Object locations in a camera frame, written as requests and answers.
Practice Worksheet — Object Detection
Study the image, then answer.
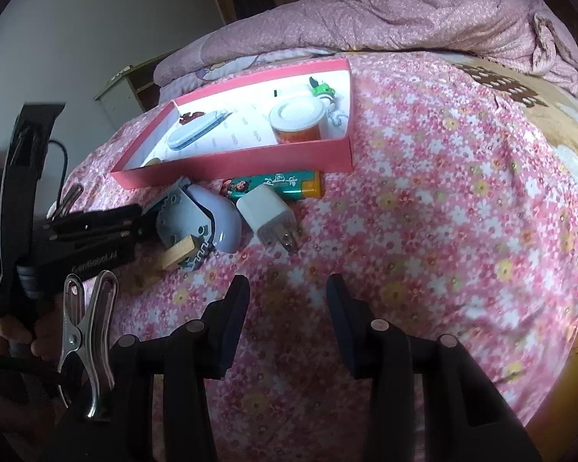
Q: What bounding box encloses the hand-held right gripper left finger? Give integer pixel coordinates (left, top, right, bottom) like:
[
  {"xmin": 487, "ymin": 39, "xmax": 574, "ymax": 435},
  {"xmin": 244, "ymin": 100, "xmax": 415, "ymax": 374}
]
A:
[{"xmin": 43, "ymin": 274, "xmax": 252, "ymax": 462}]

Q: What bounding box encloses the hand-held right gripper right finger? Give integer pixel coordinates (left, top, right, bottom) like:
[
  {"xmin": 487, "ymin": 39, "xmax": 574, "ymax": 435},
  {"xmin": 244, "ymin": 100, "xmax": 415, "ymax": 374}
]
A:
[{"xmin": 326, "ymin": 273, "xmax": 543, "ymax": 462}]

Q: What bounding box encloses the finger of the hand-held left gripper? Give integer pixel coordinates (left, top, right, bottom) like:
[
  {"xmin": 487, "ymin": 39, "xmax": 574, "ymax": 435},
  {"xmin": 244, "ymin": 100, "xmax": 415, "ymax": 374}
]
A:
[
  {"xmin": 43, "ymin": 203, "xmax": 144, "ymax": 234},
  {"xmin": 53, "ymin": 228, "xmax": 150, "ymax": 251}
]

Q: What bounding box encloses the wooden block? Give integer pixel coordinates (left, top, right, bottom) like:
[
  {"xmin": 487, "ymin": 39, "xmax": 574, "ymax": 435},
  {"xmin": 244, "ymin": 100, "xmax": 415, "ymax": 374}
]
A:
[{"xmin": 161, "ymin": 236, "xmax": 194, "ymax": 271}]

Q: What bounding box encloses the grey plastic plate with holes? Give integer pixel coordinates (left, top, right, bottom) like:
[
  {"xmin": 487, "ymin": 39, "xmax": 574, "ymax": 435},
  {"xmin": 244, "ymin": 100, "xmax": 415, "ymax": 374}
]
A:
[{"xmin": 155, "ymin": 191, "xmax": 217, "ymax": 270}]

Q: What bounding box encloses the purple curved holder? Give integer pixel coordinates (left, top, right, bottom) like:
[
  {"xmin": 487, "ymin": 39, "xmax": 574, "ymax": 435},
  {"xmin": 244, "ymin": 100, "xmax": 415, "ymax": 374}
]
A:
[{"xmin": 185, "ymin": 184, "xmax": 244, "ymax": 255}]

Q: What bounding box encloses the white charger plug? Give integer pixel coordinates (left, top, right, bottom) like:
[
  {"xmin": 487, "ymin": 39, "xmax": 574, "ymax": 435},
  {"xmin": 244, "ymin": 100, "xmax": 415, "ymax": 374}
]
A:
[{"xmin": 236, "ymin": 184, "xmax": 300, "ymax": 256}]

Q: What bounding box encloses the grey oval case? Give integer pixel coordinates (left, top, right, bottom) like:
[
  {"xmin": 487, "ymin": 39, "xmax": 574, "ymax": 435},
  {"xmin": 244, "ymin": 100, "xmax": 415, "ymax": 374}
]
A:
[{"xmin": 166, "ymin": 110, "xmax": 222, "ymax": 151}]

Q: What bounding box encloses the green cartoon lighter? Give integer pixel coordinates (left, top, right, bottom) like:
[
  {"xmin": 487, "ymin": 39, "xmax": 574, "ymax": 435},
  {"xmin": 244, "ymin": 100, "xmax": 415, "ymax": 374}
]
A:
[{"xmin": 220, "ymin": 171, "xmax": 324, "ymax": 202}]

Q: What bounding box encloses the pink cardboard box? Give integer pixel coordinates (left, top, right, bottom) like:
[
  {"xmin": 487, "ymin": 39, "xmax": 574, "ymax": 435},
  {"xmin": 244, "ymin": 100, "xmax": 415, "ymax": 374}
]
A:
[{"xmin": 111, "ymin": 57, "xmax": 353, "ymax": 191}]

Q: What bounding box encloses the white bottle with orange label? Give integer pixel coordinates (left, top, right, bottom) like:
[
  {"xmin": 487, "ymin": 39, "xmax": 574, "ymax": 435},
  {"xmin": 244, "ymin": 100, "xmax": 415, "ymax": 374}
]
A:
[{"xmin": 269, "ymin": 97, "xmax": 329, "ymax": 145}]

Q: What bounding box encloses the green toy figure keychain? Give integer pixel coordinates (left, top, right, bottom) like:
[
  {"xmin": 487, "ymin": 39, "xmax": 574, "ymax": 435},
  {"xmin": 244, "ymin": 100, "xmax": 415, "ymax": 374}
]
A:
[{"xmin": 309, "ymin": 76, "xmax": 348, "ymax": 128}]

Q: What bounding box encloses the person's left hand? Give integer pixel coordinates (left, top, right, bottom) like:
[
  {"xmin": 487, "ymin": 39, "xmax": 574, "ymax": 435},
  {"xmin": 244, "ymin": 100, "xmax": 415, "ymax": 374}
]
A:
[{"xmin": 0, "ymin": 310, "xmax": 61, "ymax": 371}]

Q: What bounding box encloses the metal spring clip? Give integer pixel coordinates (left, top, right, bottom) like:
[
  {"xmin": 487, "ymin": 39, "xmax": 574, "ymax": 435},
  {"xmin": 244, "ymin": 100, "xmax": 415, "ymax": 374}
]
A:
[{"xmin": 58, "ymin": 270, "xmax": 119, "ymax": 419}]

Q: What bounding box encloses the bedside cabinet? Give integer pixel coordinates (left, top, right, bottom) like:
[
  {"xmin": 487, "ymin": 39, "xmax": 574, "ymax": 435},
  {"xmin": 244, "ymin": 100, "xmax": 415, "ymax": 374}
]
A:
[{"xmin": 94, "ymin": 53, "xmax": 184, "ymax": 123}]

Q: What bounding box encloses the dark hanging coat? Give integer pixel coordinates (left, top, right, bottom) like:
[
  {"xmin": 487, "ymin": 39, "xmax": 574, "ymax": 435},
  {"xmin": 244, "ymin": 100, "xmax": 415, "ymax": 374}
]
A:
[{"xmin": 231, "ymin": 0, "xmax": 275, "ymax": 22}]

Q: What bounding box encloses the pink quilt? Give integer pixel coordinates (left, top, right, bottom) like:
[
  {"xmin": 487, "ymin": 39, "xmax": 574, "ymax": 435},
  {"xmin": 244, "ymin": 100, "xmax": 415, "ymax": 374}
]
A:
[{"xmin": 154, "ymin": 0, "xmax": 578, "ymax": 102}]

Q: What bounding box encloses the black cable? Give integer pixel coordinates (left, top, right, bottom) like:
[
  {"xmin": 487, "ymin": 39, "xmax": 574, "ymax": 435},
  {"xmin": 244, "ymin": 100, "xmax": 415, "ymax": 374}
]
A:
[{"xmin": 48, "ymin": 139, "xmax": 69, "ymax": 203}]

